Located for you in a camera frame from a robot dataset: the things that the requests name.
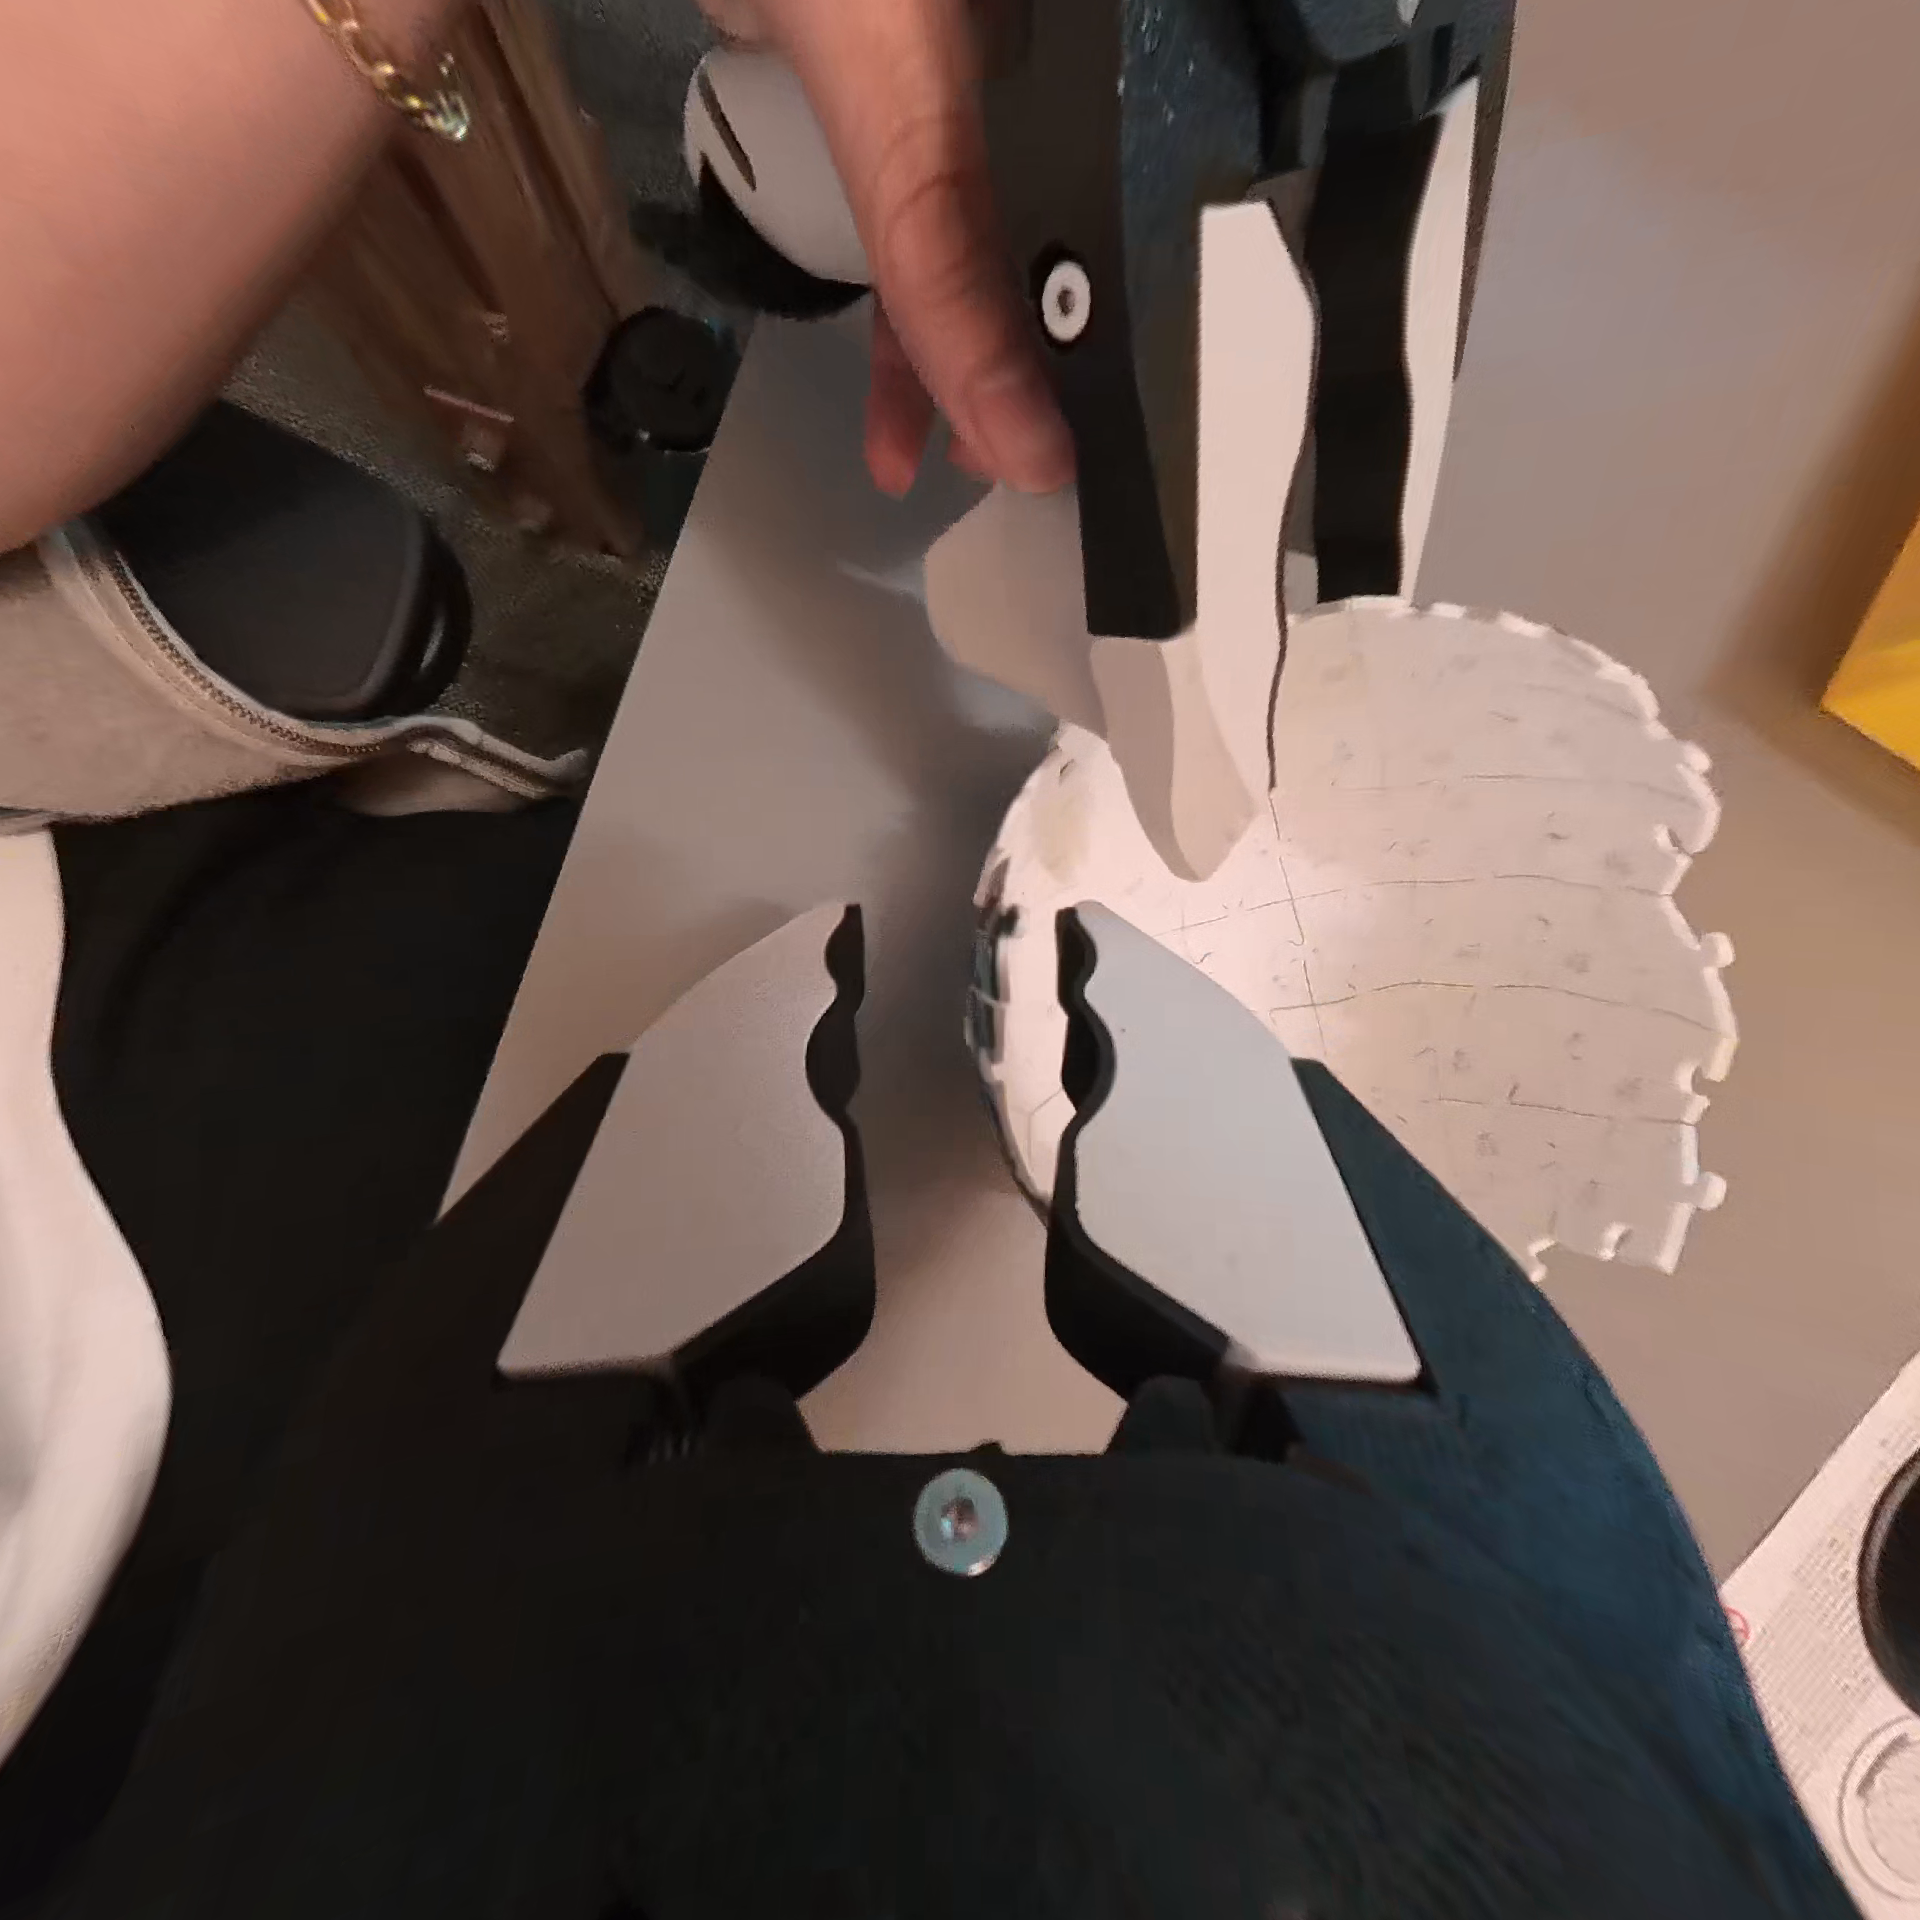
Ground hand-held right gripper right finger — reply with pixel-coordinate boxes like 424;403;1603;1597
1041;901;1426;1416

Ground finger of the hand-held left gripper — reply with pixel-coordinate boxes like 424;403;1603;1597
1311;91;1490;598
1094;194;1325;884

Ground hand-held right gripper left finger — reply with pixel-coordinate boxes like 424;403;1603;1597
491;900;883;1408

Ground partly built puzzle ball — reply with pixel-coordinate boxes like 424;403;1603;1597
956;598;1741;1278

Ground person's left forearm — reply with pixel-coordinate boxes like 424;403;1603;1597
0;0;503;557

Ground person's left hand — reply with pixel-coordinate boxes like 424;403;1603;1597
704;0;1081;501

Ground person's black trousers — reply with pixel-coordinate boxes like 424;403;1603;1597
0;779;600;1920

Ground yellow plastic bin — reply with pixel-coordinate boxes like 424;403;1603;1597
1819;519;1920;772

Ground dark travel mug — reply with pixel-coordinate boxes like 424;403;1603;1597
588;306;743;452

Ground person's white shirt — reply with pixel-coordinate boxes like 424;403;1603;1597
0;832;179;1705

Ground wooden cabinet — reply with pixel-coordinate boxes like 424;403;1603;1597
340;0;649;560

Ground white instruction leaflet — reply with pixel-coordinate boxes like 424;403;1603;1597
1717;1355;1920;1920

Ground black rounded object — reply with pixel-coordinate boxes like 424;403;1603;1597
98;403;480;723

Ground black dome stand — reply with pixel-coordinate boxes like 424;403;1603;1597
1856;1438;1920;1718

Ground grey zipped jacket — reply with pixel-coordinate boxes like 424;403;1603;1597
0;507;588;832

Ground gold chain bracelet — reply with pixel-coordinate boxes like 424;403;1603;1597
296;0;476;148

